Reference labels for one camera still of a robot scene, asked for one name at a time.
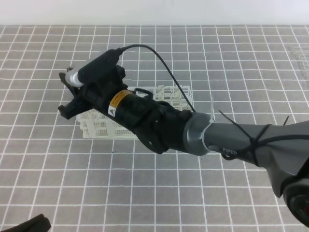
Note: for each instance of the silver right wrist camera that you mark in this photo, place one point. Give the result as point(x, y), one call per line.
point(93, 69)

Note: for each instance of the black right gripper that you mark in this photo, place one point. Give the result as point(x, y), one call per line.
point(95, 95)

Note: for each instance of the clear test tube pile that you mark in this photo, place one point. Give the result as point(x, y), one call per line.
point(301, 54)

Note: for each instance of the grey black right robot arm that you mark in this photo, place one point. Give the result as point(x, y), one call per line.
point(282, 150)

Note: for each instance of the white test tube rack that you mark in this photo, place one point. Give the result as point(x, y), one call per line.
point(97, 126)

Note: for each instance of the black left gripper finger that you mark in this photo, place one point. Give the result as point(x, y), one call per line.
point(37, 224)

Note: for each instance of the grey grid tablecloth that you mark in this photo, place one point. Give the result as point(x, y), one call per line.
point(249, 73)

